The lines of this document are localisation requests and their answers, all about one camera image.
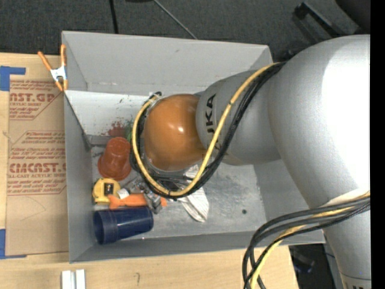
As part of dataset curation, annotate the dark blue plastic cup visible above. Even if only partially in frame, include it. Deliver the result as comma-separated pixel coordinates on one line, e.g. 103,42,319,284
92,206,155,246

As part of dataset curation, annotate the yellow tape measure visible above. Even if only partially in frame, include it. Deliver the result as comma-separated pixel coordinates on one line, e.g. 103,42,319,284
91,178,122,205

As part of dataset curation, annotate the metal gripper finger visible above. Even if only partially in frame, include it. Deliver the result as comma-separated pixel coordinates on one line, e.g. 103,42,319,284
125,180,147,196
144,190,164,215

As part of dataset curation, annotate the small green object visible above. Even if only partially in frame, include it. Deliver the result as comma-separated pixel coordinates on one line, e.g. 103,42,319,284
125,119,135,142

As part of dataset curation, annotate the grey metal bin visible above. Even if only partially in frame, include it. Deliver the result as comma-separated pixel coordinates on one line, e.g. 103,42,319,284
61,31,327,264

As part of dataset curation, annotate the brown cardboard board red print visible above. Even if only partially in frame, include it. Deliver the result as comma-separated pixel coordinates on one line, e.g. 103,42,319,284
0,52,70,260

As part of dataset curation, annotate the orange plastic cup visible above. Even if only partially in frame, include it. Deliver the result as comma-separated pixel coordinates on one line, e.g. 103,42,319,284
97,136,133,182

